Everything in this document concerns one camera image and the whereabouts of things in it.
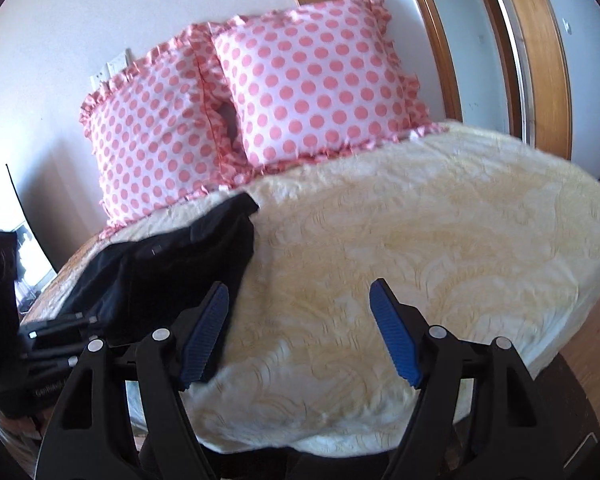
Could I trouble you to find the black pants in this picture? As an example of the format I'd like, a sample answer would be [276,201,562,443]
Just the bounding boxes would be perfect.
[54,192,260,351]

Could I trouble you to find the yellow patterned bed sheet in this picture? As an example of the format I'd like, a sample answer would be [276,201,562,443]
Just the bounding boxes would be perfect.
[21,119,600,460]

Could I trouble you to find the left pink polka dot pillow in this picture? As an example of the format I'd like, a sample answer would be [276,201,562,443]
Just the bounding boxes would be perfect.
[80,24,256,236]

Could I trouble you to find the pink polka dot pillow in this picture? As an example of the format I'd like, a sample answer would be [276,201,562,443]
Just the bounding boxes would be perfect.
[211,0,442,168]
[80,24,256,236]

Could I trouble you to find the right pink polka dot pillow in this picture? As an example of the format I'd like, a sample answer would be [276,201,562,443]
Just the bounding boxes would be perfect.
[211,0,442,168]

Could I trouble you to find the wall power socket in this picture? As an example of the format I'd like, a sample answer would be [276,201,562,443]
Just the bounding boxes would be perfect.
[90,49,130,89]

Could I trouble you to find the wooden door frame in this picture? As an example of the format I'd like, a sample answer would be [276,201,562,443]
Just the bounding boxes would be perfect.
[296,0,572,159]

